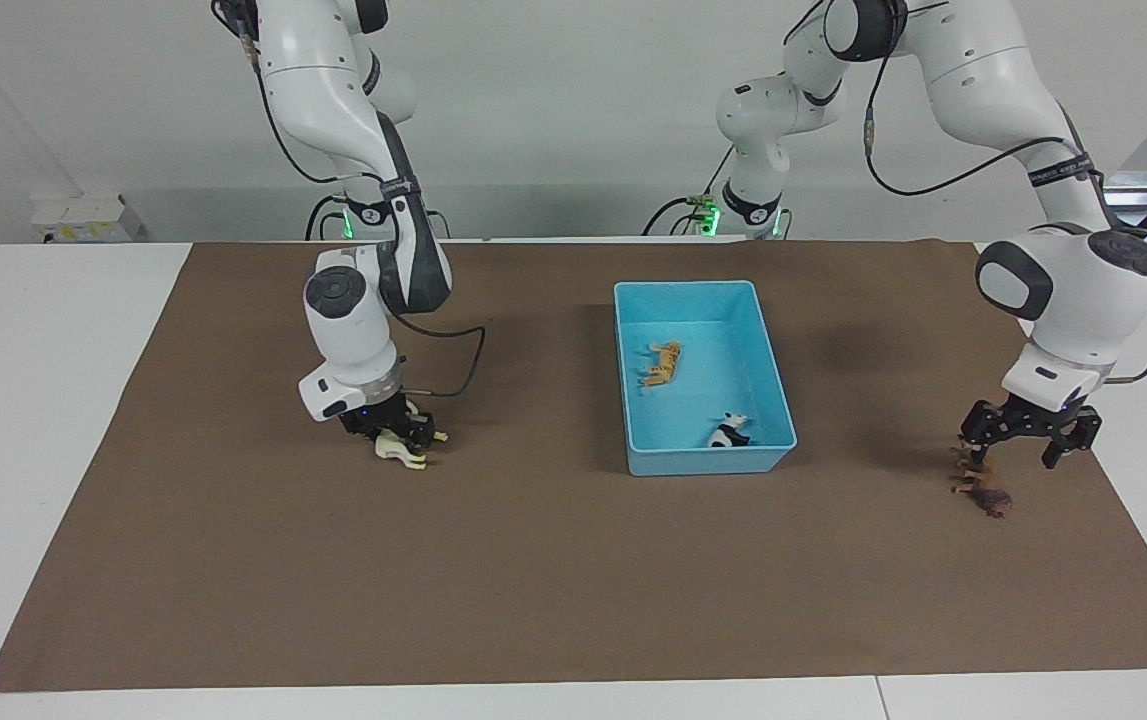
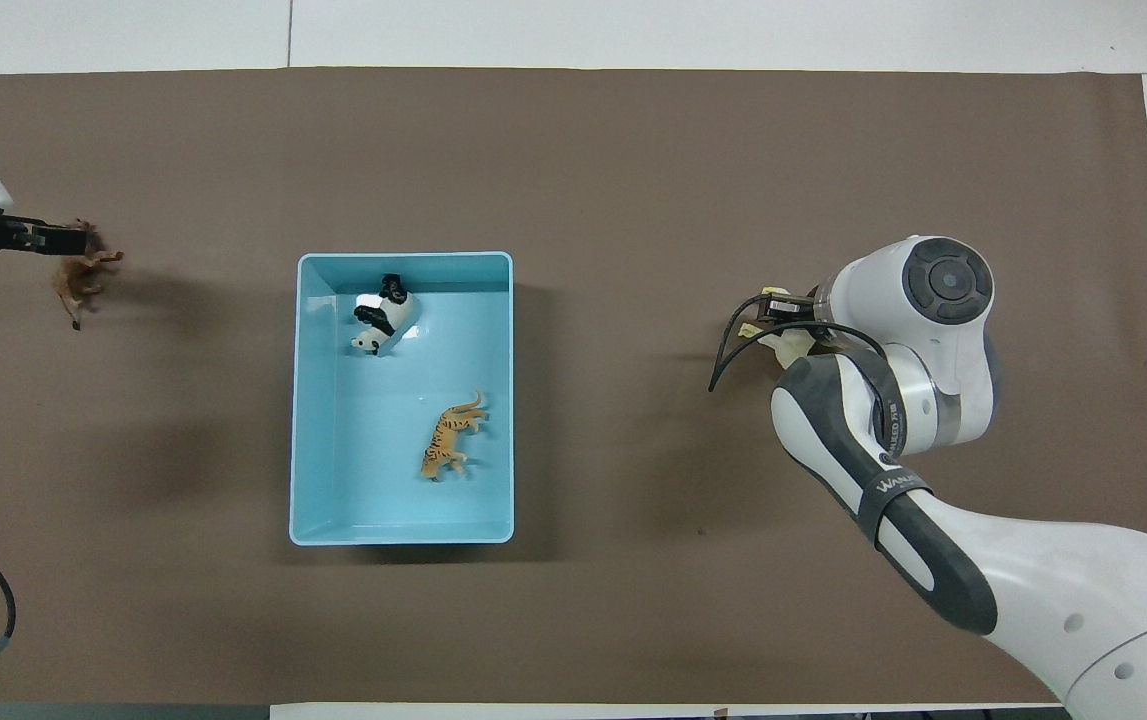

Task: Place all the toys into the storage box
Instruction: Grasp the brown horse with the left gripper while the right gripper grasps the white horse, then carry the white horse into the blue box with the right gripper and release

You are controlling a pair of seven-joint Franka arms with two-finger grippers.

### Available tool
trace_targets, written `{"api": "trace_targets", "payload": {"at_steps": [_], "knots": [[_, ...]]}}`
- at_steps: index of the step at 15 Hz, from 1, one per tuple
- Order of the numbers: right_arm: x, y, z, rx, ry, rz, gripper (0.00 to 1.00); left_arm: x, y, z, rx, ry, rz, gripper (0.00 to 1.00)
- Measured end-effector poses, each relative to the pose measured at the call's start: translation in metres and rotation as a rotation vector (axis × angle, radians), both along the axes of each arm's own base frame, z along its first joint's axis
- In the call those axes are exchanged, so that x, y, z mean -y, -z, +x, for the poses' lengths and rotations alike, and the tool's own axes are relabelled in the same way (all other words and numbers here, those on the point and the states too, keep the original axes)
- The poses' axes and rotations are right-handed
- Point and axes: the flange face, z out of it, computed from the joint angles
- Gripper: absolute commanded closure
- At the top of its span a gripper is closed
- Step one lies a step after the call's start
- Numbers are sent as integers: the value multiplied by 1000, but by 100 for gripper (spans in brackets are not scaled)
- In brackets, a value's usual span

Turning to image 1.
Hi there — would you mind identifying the brown table mat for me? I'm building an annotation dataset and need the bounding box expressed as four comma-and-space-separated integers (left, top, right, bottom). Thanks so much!
0, 240, 1147, 694

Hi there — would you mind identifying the blue plastic storage box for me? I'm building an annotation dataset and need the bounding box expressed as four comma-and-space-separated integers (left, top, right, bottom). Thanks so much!
613, 280, 799, 478

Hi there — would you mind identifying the white power strip box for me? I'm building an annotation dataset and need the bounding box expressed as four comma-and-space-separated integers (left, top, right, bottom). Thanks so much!
31, 194, 148, 245

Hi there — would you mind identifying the brown lion toy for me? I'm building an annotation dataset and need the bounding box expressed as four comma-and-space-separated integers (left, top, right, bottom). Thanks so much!
949, 435, 1015, 520

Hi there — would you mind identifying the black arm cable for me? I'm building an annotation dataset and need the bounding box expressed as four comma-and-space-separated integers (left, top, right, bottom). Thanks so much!
211, 0, 488, 399
783, 0, 1147, 387

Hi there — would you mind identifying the black left base cable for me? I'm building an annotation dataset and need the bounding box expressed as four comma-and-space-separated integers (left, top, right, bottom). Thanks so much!
641, 148, 736, 239

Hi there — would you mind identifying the black right base cable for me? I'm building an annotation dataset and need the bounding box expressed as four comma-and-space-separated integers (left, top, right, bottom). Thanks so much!
304, 194, 350, 242

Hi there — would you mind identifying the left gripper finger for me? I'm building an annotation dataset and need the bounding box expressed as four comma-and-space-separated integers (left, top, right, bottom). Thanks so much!
1040, 406, 1103, 472
960, 399, 1011, 468

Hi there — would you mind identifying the orange tiger toy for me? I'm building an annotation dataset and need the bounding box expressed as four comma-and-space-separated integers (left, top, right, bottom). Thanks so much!
639, 340, 685, 390

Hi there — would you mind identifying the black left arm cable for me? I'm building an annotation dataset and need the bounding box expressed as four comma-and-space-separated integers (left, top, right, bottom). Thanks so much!
783, 0, 1147, 387

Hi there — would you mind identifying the black base cable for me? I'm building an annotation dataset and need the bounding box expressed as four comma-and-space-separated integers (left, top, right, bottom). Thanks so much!
641, 148, 736, 239
304, 194, 350, 242

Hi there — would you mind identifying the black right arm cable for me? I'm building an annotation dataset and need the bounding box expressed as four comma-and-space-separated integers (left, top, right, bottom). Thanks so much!
211, 0, 488, 399

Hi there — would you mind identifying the black white panda toy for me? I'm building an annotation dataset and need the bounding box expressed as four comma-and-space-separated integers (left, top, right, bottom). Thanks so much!
705, 411, 753, 450

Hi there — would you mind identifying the cream white horse toy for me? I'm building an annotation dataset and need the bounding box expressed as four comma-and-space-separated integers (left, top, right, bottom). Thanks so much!
375, 400, 451, 472

